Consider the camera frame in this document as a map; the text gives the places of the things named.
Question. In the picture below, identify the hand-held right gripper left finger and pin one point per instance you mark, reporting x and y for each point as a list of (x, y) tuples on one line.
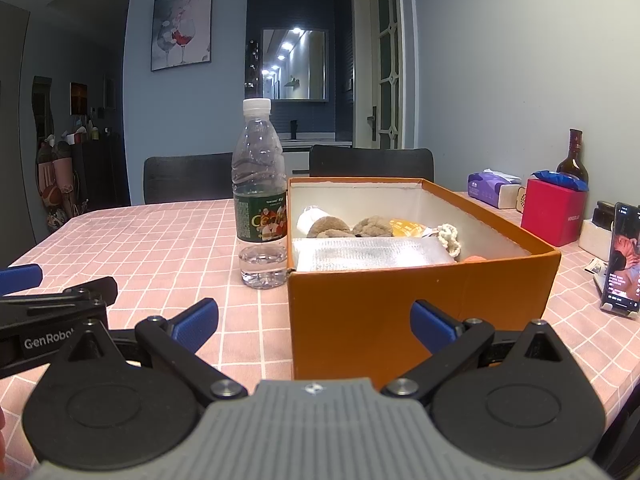
[(197, 320)]

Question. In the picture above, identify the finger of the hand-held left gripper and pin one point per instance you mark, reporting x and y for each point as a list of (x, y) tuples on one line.
[(75, 294), (20, 277)]

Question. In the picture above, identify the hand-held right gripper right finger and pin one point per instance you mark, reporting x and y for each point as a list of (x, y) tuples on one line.
[(435, 322)]

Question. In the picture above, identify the orange cardboard box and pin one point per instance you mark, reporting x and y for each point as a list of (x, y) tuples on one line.
[(400, 310)]

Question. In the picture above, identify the brown plush toy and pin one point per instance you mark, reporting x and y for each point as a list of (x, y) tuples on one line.
[(330, 227), (372, 226)]

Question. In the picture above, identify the white paper towel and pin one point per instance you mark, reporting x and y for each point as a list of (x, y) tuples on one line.
[(309, 220)]

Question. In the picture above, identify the orange soft ball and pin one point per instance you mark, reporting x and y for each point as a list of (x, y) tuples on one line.
[(472, 259)]

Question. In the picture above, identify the pink checked tablecloth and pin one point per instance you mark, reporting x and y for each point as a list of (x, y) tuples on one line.
[(150, 240)]

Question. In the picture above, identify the orange yellow packet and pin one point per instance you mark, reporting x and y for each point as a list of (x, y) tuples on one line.
[(410, 228)]

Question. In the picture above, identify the hanging bags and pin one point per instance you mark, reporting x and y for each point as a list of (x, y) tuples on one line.
[(57, 185)]

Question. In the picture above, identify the black cabinet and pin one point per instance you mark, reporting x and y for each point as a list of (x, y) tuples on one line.
[(105, 170)]

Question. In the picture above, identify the purple tissue pack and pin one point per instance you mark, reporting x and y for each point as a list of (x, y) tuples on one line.
[(487, 190)]

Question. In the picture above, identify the black chair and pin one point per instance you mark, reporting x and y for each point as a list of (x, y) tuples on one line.
[(190, 177), (370, 162)]

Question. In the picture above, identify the clear plastic water bottle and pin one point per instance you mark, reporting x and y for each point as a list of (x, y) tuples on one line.
[(257, 185)]

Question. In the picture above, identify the small wooden speaker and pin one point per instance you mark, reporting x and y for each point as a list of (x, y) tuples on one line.
[(521, 197)]

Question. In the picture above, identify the red box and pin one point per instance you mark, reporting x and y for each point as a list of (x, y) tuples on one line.
[(552, 215)]

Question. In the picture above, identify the small white box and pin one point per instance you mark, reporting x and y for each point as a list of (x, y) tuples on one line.
[(595, 242)]

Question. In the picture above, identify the dark framed picture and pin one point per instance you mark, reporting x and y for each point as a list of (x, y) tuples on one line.
[(79, 98)]

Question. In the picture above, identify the blue packet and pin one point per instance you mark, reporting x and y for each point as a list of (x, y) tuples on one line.
[(560, 180)]

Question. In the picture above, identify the smartphone on stand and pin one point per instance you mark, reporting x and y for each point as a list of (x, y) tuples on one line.
[(622, 260)]

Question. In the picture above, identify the small dark jar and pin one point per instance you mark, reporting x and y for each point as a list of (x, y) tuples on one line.
[(604, 215)]

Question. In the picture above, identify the black faucet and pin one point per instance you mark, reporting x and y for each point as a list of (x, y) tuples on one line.
[(293, 129)]

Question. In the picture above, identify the dark glass bottle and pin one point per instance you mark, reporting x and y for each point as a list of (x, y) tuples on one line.
[(574, 160)]

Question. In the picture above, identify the white vanity counter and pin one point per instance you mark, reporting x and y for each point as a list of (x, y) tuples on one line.
[(315, 141)]

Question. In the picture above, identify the white glazed door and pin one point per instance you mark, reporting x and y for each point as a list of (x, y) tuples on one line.
[(385, 60)]

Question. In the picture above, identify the wine glass painting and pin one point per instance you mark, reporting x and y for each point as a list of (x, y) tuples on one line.
[(182, 30)]

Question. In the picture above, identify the wavy wall mirror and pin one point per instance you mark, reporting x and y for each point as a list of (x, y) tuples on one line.
[(42, 107)]

